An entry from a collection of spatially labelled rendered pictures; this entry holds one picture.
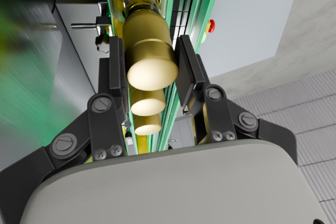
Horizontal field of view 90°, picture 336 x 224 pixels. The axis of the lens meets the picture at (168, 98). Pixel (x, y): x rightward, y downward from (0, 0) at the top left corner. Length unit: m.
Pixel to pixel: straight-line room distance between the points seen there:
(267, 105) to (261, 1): 2.73
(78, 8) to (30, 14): 0.18
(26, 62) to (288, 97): 3.61
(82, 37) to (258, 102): 3.29
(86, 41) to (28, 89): 0.27
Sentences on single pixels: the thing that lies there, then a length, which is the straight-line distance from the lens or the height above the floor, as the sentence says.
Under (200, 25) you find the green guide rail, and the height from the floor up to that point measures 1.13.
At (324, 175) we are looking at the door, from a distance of 3.42.
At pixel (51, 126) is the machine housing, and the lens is 0.33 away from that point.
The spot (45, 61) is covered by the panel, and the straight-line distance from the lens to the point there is 0.27.
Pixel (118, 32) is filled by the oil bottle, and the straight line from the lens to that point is 0.20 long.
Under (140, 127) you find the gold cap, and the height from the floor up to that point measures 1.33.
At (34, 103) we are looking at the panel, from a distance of 0.23.
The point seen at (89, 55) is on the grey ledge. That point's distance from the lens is 0.50.
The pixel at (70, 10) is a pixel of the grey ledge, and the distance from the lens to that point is 0.43.
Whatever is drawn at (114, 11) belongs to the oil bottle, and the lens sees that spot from 0.18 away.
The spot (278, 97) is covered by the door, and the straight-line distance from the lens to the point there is 3.62.
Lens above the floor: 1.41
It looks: 31 degrees down
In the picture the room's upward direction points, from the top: 168 degrees clockwise
